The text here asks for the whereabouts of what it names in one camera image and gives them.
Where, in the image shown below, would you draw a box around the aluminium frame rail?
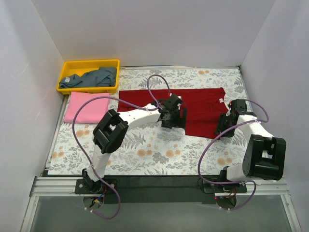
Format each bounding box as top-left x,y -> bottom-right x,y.
30,175 -> 84,197

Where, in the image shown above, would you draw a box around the yellow plastic bin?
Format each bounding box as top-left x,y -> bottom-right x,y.
56,59 -> 120,95

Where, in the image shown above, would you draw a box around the grey-blue t shirt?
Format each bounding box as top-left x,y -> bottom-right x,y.
59,67 -> 117,88

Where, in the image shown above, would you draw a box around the floral table mat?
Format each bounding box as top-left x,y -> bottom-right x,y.
46,68 -> 247,175

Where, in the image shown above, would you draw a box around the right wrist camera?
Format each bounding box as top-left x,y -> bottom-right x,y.
226,100 -> 236,117

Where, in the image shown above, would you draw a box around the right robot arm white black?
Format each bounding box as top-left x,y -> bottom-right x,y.
215,99 -> 286,192

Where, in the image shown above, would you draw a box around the folded pink t shirt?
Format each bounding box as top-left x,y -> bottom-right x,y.
64,92 -> 110,124

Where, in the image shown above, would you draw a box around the red t shirt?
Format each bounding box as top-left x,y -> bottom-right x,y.
117,87 -> 228,139

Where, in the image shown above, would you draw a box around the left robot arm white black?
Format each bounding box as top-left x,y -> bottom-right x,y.
82,94 -> 187,193

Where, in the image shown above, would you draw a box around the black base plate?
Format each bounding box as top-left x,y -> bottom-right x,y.
74,174 -> 248,205

